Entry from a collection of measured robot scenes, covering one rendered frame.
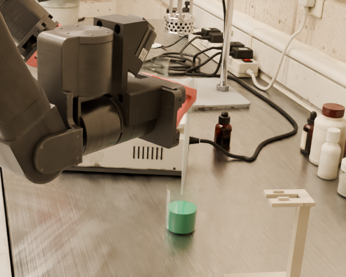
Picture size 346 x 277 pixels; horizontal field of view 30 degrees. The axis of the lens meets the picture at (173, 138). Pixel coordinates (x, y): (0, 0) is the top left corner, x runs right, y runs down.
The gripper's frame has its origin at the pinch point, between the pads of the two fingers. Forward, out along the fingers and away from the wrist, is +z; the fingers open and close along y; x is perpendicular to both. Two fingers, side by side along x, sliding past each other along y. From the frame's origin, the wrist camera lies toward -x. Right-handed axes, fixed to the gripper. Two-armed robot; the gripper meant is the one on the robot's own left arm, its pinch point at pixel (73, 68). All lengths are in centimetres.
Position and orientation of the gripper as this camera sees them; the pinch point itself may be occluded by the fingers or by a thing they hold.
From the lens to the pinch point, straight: 107.0
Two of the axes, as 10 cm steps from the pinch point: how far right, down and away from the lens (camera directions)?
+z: 7.3, 6.3, 2.7
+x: -6.9, 6.8, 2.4
